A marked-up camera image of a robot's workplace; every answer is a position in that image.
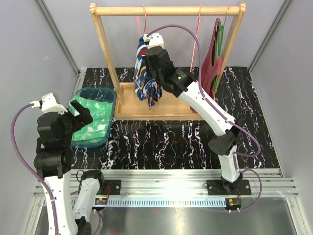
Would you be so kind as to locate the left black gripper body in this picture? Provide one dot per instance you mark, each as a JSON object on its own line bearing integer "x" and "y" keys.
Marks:
{"x": 69, "y": 123}

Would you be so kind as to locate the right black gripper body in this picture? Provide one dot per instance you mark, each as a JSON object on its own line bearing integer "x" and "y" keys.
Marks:
{"x": 146, "y": 62}

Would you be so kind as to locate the green tie-dye trousers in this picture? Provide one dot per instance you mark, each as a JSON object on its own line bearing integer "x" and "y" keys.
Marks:
{"x": 95, "y": 132}

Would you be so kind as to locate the blue patterned trousers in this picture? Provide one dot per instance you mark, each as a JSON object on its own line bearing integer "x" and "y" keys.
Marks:
{"x": 146, "y": 87}

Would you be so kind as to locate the pink wire hanger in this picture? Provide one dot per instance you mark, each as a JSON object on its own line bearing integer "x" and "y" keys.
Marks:
{"x": 197, "y": 32}
{"x": 142, "y": 27}

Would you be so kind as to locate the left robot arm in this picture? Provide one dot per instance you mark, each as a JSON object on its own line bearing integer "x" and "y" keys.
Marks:
{"x": 53, "y": 165}

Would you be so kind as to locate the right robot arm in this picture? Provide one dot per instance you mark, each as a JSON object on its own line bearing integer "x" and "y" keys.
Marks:
{"x": 184, "y": 85}

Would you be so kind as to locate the green hanger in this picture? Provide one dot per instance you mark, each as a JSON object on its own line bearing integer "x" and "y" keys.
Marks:
{"x": 218, "y": 48}

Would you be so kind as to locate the blue transparent plastic bin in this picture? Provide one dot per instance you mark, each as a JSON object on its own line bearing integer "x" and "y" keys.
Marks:
{"x": 99, "y": 94}

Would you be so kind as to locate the wooden clothes rack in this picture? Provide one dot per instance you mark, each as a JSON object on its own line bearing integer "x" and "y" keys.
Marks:
{"x": 128, "y": 106}

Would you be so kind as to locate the maroon tank top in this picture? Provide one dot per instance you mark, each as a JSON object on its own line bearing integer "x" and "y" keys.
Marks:
{"x": 210, "y": 69}

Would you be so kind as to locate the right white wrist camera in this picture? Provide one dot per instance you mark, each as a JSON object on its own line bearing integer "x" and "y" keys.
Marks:
{"x": 153, "y": 40}

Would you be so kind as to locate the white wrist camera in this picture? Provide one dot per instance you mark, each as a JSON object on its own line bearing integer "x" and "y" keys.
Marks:
{"x": 153, "y": 40}
{"x": 49, "y": 103}

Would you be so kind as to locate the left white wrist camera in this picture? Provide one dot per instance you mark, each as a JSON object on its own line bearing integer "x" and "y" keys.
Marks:
{"x": 49, "y": 103}

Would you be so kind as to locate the aluminium mounting rail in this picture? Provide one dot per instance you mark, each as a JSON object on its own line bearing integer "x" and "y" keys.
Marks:
{"x": 190, "y": 188}

